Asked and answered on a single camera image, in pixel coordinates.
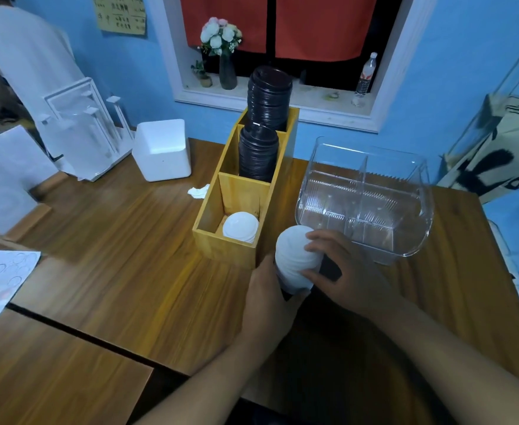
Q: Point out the red curtain panel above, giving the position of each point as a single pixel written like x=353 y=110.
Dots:
x=224 y=22
x=325 y=26

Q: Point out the black lid stack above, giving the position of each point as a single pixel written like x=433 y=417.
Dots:
x=258 y=154

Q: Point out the person's right hand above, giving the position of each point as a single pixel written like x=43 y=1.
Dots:
x=356 y=287

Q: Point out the white foam box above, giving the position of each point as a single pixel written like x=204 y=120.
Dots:
x=162 y=150

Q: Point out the dark glass vase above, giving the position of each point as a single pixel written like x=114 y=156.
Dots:
x=228 y=72

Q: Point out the wooden three-compartment organizer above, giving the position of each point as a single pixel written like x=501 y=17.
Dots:
x=228 y=252

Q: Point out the short stack of black lids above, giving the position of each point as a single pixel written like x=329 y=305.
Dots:
x=270 y=99

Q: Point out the white window frame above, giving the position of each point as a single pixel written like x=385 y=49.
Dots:
x=166 y=48

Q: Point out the white lids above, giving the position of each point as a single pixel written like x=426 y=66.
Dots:
x=241 y=227

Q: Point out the white foam board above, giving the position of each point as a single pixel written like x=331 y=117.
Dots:
x=7 y=185

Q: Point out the cream tote bag black print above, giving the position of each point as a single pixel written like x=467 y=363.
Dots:
x=498 y=150

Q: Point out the crumpled white tissue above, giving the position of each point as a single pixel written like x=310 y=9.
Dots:
x=198 y=192

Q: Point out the white domed cup lid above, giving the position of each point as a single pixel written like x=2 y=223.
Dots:
x=292 y=256

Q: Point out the person's left hand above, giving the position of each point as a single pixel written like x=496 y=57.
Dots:
x=264 y=314

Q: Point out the person's left forearm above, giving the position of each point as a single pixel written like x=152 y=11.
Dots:
x=206 y=389

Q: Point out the person's right forearm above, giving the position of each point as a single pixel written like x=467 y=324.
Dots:
x=463 y=367

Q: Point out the yellowish wall poster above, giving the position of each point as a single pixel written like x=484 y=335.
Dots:
x=120 y=15

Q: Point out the small potted plant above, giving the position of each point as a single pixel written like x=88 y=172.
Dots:
x=202 y=77

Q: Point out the clear plastic container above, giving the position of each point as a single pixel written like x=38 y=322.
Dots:
x=418 y=208

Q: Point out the clear plastic water bottle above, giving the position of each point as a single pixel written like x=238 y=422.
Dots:
x=365 y=79

